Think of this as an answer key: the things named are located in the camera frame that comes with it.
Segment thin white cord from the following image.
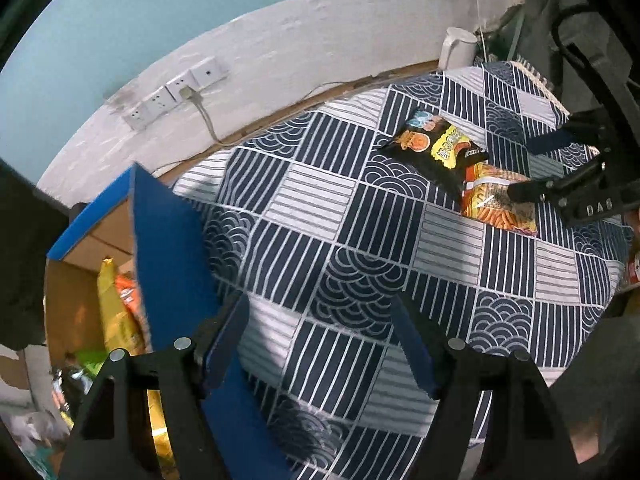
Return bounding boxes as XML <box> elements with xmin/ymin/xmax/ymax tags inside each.
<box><xmin>471</xmin><ymin>0</ymin><xmax>490</xmax><ymax>63</ymax></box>

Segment person's grey trousers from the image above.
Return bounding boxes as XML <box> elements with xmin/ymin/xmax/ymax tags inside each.
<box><xmin>550</xmin><ymin>305</ymin><xmax>640</xmax><ymax>480</ymax></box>

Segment green snack packet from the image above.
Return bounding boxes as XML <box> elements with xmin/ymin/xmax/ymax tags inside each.
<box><xmin>75</xmin><ymin>349</ymin><xmax>112</xmax><ymax>379</ymax></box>

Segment white wall socket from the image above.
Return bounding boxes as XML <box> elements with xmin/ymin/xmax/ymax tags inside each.
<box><xmin>122</xmin><ymin>101</ymin><xmax>152</xmax><ymax>131</ymax></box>
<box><xmin>190</xmin><ymin>57</ymin><xmax>229</xmax><ymax>89</ymax></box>
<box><xmin>144</xmin><ymin>87</ymin><xmax>176</xmax><ymax>117</ymax></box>
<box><xmin>165</xmin><ymin>72</ymin><xmax>199</xmax><ymax>104</ymax></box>

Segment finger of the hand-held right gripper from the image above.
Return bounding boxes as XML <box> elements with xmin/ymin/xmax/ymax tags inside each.
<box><xmin>506</xmin><ymin>159</ymin><xmax>608</xmax><ymax>207</ymax></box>
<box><xmin>524</xmin><ymin>110</ymin><xmax>608</xmax><ymax>157</ymax></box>

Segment blue cardboard box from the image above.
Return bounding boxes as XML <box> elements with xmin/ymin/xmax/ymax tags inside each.
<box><xmin>45</xmin><ymin>162</ymin><xmax>296</xmax><ymax>480</ymax></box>

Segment orange snack packet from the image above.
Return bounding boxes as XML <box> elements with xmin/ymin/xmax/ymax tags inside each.
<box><xmin>115</xmin><ymin>272</ymin><xmax>147</xmax><ymax>337</ymax></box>

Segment dark cabinet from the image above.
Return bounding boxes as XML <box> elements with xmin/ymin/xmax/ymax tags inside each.
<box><xmin>0</xmin><ymin>157</ymin><xmax>72</xmax><ymax>352</ymax></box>

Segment navy checked tablecloth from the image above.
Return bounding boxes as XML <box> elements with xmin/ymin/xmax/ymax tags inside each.
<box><xmin>172</xmin><ymin>60</ymin><xmax>633</xmax><ymax>480</ymax></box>

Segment black chip packet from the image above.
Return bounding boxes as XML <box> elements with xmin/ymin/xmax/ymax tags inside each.
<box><xmin>382</xmin><ymin>110</ymin><xmax>489</xmax><ymax>197</ymax></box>

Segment orange chip packet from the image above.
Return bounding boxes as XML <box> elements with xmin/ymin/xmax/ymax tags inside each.
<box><xmin>459</xmin><ymin>161</ymin><xmax>540</xmax><ymax>237</ymax></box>

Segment white power cable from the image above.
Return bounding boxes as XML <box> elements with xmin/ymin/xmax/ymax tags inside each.
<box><xmin>181</xmin><ymin>86</ymin><xmax>351</xmax><ymax>149</ymax></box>

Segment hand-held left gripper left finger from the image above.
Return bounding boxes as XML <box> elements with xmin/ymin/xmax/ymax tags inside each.
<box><xmin>57</xmin><ymin>291</ymin><xmax>251</xmax><ymax>480</ymax></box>

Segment gold snack packet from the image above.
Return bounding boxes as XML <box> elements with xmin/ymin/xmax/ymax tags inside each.
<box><xmin>149</xmin><ymin>425</ymin><xmax>177</xmax><ymax>472</ymax></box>
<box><xmin>97</xmin><ymin>257</ymin><xmax>147</xmax><ymax>357</ymax></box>

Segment white kettle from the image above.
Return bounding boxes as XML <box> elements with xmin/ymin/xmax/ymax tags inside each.
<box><xmin>438</xmin><ymin>26</ymin><xmax>480</xmax><ymax>74</ymax></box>

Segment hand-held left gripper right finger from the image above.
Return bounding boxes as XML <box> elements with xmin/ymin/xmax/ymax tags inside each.
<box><xmin>390</xmin><ymin>296</ymin><xmax>581</xmax><ymax>480</ymax></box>

